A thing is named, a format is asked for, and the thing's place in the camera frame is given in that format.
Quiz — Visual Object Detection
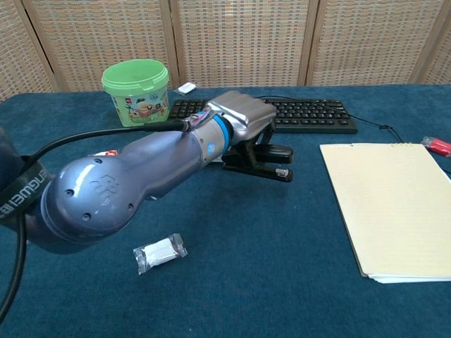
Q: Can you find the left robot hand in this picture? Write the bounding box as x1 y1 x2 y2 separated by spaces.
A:
206 90 278 170

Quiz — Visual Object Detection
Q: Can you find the black stapler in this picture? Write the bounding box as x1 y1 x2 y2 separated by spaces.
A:
221 143 295 183

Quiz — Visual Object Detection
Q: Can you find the black computer keyboard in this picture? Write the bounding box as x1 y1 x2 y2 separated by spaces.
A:
168 99 359 134

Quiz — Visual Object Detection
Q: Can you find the small white wrapped candy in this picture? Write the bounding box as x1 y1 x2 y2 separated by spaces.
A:
173 81 197 96

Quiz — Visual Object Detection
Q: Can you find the woven wooden folding screen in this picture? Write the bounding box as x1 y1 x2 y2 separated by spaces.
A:
0 0 451 103

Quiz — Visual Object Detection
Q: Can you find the green plastic toy bucket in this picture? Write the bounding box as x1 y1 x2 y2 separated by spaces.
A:
101 58 169 127

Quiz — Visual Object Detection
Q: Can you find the blue felt table cloth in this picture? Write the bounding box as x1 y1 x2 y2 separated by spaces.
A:
0 83 451 338

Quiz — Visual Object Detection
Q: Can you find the large white wrapped candy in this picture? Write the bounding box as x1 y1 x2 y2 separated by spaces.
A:
132 232 189 276

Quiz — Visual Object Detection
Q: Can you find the yellow spiral notepad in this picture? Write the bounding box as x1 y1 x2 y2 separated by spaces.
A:
319 142 451 284

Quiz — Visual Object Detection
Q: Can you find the red wrapped candy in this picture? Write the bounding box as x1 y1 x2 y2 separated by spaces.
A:
421 136 451 158

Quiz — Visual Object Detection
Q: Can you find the black keyboard cable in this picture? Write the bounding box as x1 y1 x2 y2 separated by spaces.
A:
253 95 451 175

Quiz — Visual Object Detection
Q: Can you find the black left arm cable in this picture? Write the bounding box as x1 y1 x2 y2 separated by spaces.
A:
0 118 198 320

